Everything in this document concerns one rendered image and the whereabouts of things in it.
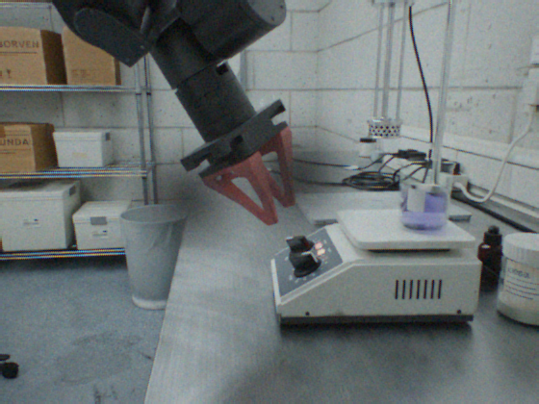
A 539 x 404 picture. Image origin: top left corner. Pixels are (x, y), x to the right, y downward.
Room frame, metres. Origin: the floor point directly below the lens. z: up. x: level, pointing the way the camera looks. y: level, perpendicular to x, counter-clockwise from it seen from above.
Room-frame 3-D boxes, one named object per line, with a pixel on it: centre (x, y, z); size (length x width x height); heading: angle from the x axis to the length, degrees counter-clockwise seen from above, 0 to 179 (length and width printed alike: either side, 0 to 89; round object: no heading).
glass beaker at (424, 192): (0.47, -0.16, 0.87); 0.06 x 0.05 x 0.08; 172
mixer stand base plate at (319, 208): (0.89, -0.21, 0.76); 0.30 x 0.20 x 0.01; 97
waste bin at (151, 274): (2.05, 0.53, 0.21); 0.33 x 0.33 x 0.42
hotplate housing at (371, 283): (0.48, -0.11, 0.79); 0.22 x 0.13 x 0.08; 93
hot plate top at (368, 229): (0.48, -0.14, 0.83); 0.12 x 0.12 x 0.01; 3
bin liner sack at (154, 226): (2.05, 0.53, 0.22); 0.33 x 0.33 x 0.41
